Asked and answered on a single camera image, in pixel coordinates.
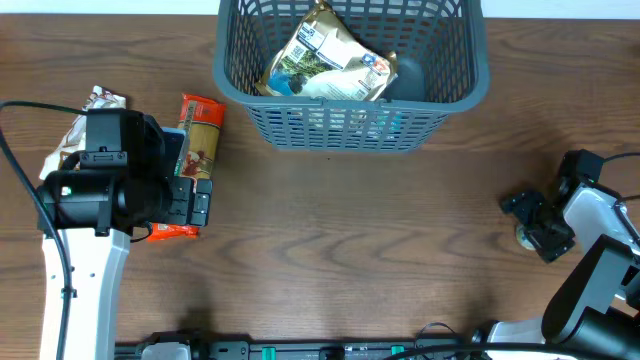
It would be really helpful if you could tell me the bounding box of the green lid jar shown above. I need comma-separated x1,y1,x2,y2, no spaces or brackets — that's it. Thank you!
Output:
515,224,535,251

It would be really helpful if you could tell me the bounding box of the San Remo spaghetti packet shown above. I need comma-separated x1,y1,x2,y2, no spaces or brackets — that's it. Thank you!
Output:
147,93,226,242

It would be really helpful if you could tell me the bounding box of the gold coffee bag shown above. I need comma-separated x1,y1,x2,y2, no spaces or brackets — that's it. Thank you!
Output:
256,1,397,101

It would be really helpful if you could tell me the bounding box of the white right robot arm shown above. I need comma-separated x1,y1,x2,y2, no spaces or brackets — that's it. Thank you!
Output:
472,150,639,359

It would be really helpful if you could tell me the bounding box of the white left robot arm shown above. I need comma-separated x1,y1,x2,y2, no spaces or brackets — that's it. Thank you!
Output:
37,108,212,359

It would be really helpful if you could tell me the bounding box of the cream brown snack bag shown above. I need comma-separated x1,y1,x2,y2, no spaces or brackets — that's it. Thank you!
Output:
39,85,127,180

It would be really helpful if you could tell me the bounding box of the grey plastic basket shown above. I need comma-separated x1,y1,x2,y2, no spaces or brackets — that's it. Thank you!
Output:
213,0,489,152

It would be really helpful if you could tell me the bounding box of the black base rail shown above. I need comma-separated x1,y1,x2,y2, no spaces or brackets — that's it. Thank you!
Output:
114,331,463,360

